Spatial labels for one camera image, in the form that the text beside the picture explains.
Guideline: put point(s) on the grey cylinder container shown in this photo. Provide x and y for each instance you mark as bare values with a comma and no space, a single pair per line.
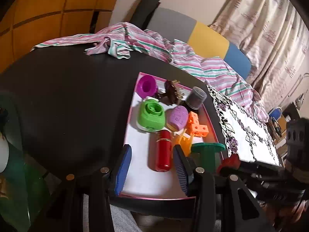
195,99

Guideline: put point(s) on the purple heart shaped box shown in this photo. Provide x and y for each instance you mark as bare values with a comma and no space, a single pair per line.
177,117

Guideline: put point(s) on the pink rimmed white tray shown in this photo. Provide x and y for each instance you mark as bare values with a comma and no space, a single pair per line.
142,174

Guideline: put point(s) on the green plastic punch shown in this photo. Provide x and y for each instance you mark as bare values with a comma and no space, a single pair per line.
151,116

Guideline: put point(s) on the blue cup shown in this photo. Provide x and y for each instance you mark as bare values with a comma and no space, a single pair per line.
275,113

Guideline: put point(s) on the orange cube block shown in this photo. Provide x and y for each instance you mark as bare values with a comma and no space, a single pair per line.
195,125

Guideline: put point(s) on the white paper cup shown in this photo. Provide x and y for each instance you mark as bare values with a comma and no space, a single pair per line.
3,154

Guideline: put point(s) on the red metallic cylinder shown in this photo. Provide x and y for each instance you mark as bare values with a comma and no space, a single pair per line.
163,152

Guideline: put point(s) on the wooden shelf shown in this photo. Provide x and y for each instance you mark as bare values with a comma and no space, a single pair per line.
280,135

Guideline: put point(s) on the wooden wardrobe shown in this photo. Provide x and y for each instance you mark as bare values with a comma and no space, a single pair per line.
48,0

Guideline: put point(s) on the purple plastic cup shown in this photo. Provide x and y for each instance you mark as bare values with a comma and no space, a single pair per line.
147,87

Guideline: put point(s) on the beige patterned curtain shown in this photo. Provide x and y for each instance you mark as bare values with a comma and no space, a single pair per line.
265,29

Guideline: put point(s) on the person's grey trousers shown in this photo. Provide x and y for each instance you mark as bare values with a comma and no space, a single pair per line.
120,220

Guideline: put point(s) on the grey yellow blue padded panel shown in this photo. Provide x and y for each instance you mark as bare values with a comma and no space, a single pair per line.
207,36

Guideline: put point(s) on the green glass side table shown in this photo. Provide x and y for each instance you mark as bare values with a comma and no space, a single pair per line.
24,174

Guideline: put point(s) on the red plastic piece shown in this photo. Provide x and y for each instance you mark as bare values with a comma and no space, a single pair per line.
230,162

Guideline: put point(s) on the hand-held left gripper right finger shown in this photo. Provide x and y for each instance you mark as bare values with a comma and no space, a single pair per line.
181,171

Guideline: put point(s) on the yellow plastic clip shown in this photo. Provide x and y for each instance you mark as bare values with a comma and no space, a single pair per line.
184,142

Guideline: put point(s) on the brown hair claw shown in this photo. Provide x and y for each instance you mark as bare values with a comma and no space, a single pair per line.
171,91

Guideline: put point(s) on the green plastic spool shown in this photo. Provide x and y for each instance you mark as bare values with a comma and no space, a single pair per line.
207,157

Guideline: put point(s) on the pink green striped cloth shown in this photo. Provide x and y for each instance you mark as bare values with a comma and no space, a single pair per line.
212,70

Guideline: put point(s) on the person's right hand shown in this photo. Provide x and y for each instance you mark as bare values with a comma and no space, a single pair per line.
272,210

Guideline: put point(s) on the black rolled mat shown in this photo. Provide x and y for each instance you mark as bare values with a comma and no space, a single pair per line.
144,9

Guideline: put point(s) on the white floral embroidered tablecloth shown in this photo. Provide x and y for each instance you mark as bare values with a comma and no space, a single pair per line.
251,130

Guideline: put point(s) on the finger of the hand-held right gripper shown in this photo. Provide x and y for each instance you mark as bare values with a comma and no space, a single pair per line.
260,166
253,180

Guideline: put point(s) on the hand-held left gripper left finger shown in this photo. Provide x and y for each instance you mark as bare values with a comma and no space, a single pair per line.
123,169

